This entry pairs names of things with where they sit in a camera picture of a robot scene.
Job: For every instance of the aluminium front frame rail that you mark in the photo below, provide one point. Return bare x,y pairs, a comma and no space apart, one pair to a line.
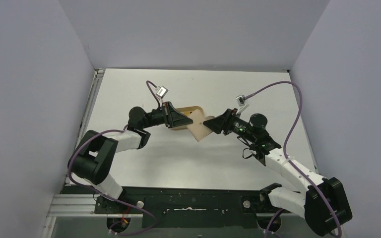
71,216

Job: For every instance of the beige oval tray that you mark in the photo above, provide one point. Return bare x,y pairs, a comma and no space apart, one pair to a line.
187,109

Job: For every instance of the beige leather card holder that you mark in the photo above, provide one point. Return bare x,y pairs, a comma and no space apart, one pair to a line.
198,130

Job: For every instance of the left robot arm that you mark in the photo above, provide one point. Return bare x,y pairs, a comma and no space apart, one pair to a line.
93,157

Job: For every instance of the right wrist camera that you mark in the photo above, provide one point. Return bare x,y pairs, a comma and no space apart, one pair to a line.
242,103

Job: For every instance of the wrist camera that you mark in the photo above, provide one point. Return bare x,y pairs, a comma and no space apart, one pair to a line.
161,92
242,103

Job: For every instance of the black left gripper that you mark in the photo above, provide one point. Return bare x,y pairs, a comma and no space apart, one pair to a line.
168,115

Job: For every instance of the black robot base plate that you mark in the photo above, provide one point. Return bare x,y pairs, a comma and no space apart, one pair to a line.
199,208

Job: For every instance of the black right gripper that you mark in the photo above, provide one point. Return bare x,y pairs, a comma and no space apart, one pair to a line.
228,120

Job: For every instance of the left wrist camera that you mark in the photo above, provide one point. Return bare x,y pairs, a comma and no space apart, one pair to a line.
161,92

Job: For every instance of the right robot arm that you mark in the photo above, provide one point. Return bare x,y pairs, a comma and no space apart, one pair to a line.
321,201

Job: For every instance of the aluminium table edge rail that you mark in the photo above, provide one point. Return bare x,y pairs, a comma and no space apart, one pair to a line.
92,96

